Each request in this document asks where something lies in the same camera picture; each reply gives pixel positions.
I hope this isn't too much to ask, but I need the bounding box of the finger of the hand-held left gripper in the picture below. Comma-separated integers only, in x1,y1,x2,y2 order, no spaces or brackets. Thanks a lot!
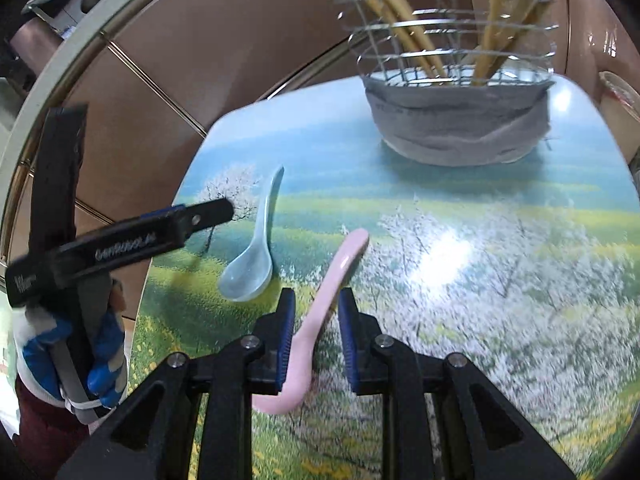
170,198,235,236

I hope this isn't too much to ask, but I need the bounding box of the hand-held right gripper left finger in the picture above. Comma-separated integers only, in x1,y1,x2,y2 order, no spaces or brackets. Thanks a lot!
55,287,297,480

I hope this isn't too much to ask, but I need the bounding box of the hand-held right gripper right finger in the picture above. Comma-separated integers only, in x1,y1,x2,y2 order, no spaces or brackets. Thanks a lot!
338,287,576,480

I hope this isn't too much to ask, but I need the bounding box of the pink ceramic spoon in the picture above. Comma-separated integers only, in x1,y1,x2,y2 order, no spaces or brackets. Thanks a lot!
251,228,371,416

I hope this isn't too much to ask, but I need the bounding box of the light blue ceramic spoon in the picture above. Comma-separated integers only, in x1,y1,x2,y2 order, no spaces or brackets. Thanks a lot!
218,165,286,303

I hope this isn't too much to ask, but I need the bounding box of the metal wire utensil basket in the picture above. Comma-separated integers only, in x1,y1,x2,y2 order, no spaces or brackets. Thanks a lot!
332,0,560,91

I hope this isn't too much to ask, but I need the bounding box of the person's left forearm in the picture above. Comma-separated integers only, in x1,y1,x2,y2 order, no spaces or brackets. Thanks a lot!
14,375,93,458

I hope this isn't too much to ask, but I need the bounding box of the person's left hand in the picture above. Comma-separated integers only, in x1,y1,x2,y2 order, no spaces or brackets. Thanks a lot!
12,280,128,409

